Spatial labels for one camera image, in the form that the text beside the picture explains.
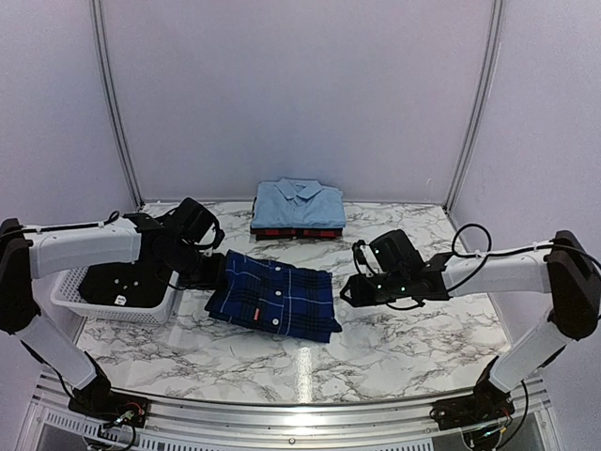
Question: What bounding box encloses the white plastic basket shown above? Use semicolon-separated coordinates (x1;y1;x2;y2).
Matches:
51;267;178;324

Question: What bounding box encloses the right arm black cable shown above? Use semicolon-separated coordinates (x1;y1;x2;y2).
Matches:
450;223;494;257

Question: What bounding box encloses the light blue shirt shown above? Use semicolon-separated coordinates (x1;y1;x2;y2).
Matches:
251;178;347;229

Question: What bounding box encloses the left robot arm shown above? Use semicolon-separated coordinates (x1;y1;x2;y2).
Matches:
1;198;225;418

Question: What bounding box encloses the blue plaid long sleeve shirt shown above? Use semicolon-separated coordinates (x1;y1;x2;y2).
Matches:
205;251;342;344

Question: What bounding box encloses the black shirt in basket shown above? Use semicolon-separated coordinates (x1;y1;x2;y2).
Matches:
78;261;173;307

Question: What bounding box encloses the red plaid shirt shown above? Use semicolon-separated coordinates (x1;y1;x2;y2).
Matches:
250;227;344;241

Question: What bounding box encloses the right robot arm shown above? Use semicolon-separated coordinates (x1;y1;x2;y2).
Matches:
340;229;600;421

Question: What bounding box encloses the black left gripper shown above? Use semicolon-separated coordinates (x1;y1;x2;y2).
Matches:
165;239;226;289

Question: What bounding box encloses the aluminium front frame rail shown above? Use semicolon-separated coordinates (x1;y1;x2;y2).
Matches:
14;371;565;450

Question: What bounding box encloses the left aluminium wall post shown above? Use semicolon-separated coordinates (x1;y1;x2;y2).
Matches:
89;0;145;210

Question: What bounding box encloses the aluminium wall post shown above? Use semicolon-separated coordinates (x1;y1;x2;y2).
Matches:
443;0;506;213
89;0;145;210

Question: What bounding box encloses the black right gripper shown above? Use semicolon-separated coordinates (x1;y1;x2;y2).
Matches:
339;271;408;308

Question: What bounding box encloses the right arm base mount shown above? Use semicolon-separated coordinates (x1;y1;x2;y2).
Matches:
429;368;516;430

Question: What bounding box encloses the right aluminium wall post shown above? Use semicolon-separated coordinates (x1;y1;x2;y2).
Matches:
443;0;506;213

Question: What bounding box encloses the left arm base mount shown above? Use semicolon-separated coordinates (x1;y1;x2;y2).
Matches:
68;375;149;428

